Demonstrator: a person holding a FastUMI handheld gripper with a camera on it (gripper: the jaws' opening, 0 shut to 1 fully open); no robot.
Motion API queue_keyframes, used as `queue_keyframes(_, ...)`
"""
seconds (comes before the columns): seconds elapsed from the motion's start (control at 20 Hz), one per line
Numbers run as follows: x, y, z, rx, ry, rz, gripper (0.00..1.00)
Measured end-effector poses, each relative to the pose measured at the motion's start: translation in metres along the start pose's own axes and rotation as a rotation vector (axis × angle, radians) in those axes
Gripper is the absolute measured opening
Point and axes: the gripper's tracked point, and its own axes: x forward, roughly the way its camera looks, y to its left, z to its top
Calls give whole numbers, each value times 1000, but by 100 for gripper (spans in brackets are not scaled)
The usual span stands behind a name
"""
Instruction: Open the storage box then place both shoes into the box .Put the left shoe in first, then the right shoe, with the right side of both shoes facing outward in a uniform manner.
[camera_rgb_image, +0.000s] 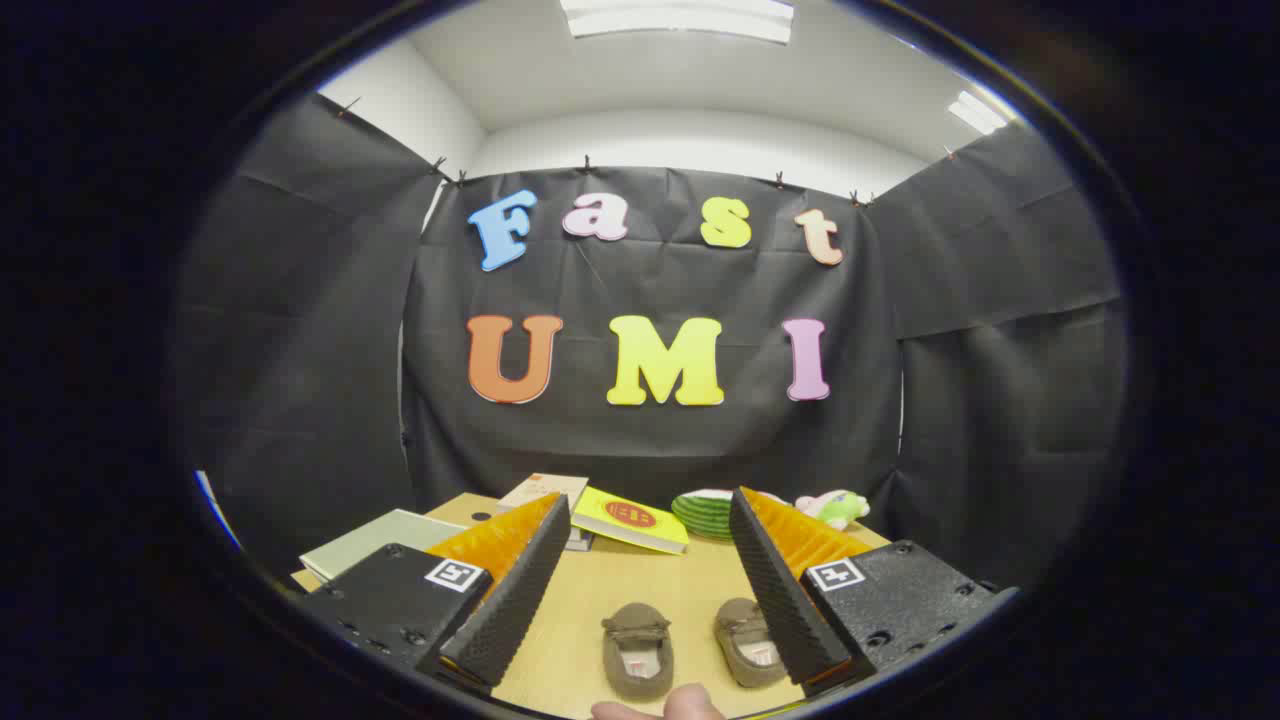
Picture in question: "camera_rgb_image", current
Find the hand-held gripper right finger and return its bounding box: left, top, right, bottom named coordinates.
left=728, top=486, right=1016, bottom=699

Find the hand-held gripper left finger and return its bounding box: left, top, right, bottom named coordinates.
left=298, top=490, right=573, bottom=693

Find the brown fuzzy shoe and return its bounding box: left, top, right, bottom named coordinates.
left=713, top=597, right=791, bottom=689
left=601, top=602, right=675, bottom=701

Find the pale fabric storage box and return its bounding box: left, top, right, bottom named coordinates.
left=298, top=508, right=471, bottom=586

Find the pink and green plush toy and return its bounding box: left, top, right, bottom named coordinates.
left=795, top=489, right=871, bottom=531

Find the beige cover book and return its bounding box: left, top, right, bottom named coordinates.
left=498, top=473, right=589, bottom=513

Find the watermelon slice plush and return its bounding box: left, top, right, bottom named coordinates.
left=670, top=488, right=791, bottom=543

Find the yellow book with red circle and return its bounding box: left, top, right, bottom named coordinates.
left=570, top=487, right=691, bottom=556

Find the black backdrop cloth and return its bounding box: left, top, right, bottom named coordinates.
left=175, top=95, right=1126, bottom=591

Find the small ceiling light panel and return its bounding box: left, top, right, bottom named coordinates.
left=948, top=90, right=1009, bottom=136

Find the large ceiling light panel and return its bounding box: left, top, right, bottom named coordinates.
left=560, top=0, right=796, bottom=46

